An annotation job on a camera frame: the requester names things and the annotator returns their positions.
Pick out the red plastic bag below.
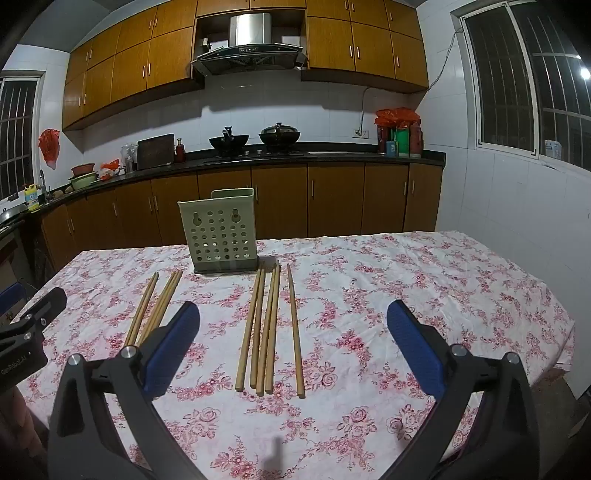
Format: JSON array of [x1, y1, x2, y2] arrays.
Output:
[[38, 129, 62, 168]]

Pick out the person's left hand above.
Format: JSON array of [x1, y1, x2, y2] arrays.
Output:
[[0, 385, 40, 446]]

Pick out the white wall cable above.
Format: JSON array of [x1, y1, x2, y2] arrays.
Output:
[[427, 28, 462, 90]]

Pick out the black wok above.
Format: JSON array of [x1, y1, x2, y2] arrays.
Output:
[[209, 127, 250, 155]]

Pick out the black pot with lid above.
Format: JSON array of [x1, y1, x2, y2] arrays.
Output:
[[259, 122, 302, 149]]

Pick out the wooden chopstick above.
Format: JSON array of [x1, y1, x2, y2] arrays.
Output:
[[146, 269, 184, 341], [235, 268, 265, 393], [124, 272, 160, 348], [250, 267, 269, 388], [286, 263, 305, 400], [265, 262, 282, 394], [255, 264, 279, 398], [137, 271, 178, 344]]

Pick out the floral tablecloth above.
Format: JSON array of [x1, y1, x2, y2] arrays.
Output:
[[16, 231, 575, 480]]

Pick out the green perforated utensil holder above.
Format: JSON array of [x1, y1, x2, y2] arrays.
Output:
[[178, 187, 258, 274]]

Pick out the steel range hood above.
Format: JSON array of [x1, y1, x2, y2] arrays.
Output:
[[191, 13, 309, 77]]

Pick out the wooden cabinets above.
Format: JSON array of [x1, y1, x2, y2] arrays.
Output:
[[300, 0, 430, 95], [62, 0, 206, 132], [39, 161, 444, 278]]

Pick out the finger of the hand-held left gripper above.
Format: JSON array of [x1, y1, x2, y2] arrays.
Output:
[[0, 282, 25, 319], [14, 287, 68, 329]]

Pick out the wooden upper cabinets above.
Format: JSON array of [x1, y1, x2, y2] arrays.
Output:
[[300, 0, 430, 95], [62, 0, 206, 132]]

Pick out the wooden lower cabinets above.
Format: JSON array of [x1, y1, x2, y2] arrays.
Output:
[[39, 161, 444, 278]]

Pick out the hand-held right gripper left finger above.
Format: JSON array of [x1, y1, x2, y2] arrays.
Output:
[[48, 301, 201, 480]]

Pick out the dark cutting board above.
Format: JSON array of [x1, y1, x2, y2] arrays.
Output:
[[137, 134, 176, 170]]

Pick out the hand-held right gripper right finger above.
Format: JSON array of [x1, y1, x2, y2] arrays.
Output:
[[379, 300, 539, 480]]

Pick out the bottles with red caps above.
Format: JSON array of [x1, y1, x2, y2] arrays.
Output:
[[375, 108, 423, 158]]

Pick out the black kitchen countertop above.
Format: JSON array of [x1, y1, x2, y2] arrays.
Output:
[[28, 148, 446, 204]]

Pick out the large barred window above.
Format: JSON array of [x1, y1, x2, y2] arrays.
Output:
[[462, 0, 591, 167]]

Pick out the gas stove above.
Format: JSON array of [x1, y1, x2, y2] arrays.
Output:
[[203, 148, 308, 161]]

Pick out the steel sink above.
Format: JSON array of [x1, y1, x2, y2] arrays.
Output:
[[0, 205, 28, 232]]

